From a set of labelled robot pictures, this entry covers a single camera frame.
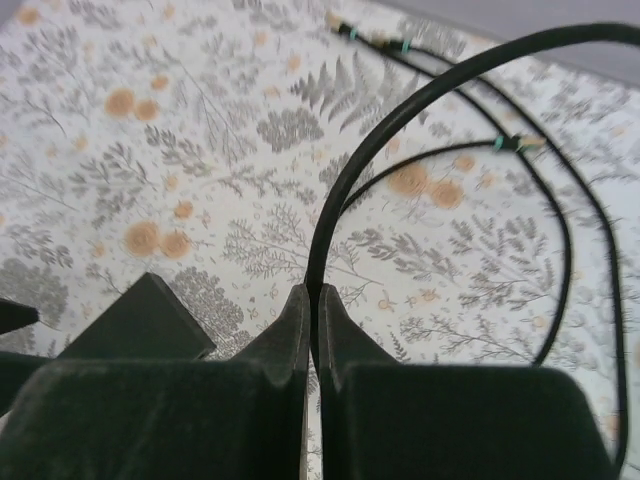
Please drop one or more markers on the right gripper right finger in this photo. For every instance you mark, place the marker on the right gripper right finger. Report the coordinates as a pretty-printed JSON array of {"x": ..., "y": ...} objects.
[{"x": 382, "y": 419}]

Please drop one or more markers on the floral table mat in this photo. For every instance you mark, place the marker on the floral table mat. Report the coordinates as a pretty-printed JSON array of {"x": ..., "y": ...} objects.
[{"x": 198, "y": 140}]

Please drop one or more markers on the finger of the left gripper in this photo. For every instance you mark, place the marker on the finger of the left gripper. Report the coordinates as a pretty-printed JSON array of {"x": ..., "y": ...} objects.
[{"x": 14, "y": 316}]

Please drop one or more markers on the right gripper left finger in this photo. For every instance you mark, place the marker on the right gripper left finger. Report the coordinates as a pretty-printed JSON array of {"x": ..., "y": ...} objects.
[{"x": 242, "y": 418}]

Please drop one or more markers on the black network switch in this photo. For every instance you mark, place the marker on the black network switch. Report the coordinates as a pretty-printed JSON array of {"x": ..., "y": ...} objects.
[{"x": 147, "y": 322}]

